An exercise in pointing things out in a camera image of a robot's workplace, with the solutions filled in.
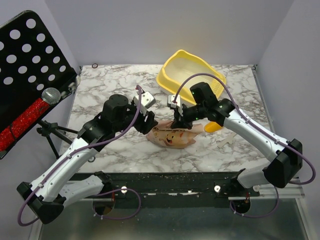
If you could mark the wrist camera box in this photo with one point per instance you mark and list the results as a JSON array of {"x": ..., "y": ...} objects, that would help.
[
  {"x": 145, "y": 101},
  {"x": 174, "y": 101}
]

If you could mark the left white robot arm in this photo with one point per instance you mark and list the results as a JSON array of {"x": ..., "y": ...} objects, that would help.
[{"x": 48, "y": 195}]

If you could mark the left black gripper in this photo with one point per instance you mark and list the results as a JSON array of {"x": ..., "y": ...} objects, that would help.
[{"x": 145, "y": 128}]

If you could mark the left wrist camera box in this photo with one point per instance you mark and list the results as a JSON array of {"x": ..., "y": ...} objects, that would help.
[{"x": 145, "y": 101}]

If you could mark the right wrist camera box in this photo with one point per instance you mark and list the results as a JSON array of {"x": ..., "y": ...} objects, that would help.
[{"x": 174, "y": 101}]

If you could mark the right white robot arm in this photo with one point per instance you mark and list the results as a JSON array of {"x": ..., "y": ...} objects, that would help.
[{"x": 283, "y": 155}]

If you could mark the pink cat litter bag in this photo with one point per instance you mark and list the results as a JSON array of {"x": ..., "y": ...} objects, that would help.
[{"x": 179, "y": 138}]

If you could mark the yellow plastic litter scoop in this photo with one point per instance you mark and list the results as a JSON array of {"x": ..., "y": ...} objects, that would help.
[{"x": 212, "y": 127}]

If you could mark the black perforated music stand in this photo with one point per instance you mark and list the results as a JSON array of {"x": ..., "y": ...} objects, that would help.
[{"x": 30, "y": 62}]

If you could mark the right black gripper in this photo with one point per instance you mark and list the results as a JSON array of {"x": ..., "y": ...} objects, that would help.
[{"x": 180, "y": 119}]

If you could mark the red glitter microphone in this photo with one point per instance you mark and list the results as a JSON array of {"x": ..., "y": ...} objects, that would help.
[{"x": 49, "y": 97}]

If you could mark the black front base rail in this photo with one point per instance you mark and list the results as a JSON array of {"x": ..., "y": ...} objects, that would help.
[{"x": 174, "y": 190}]

